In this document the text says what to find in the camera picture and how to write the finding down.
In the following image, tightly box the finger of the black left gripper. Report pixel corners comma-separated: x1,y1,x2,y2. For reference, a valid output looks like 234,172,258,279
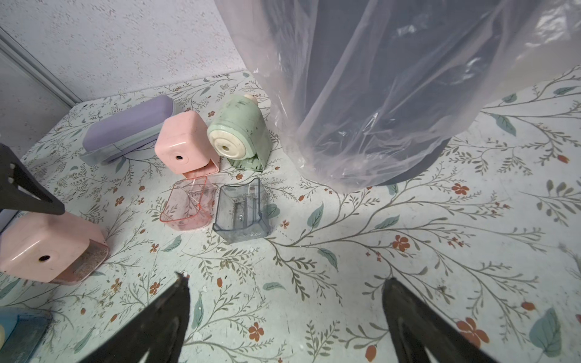
1,144,65,216

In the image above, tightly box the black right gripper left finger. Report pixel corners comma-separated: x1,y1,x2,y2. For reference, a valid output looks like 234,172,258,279
82,273,191,362

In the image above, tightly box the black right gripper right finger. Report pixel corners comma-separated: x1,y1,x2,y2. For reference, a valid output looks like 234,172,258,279
381,278,495,363

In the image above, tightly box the pink pencil sharpener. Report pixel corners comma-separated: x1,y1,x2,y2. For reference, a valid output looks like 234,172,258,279
154,110,220,179
1,213,110,285

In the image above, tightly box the pink sharpener shavings tray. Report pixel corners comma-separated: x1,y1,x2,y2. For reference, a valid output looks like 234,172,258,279
159,177,218,231

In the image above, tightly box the blue pencil sharpener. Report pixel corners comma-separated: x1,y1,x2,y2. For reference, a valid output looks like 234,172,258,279
1,307,52,362

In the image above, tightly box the clear sharpener shavings tray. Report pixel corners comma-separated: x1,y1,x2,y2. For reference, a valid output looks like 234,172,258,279
213,178,272,244

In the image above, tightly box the green pencil sharpener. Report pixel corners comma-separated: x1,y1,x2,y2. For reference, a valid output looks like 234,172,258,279
207,95,272,172

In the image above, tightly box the purple pencil case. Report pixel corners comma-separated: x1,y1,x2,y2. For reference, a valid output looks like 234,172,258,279
80,95,181,166

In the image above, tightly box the grey trash bin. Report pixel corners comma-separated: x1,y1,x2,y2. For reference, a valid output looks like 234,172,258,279
378,139,450,186

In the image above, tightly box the clear plastic bin liner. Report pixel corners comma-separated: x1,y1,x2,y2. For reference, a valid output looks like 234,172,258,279
216,1,580,193

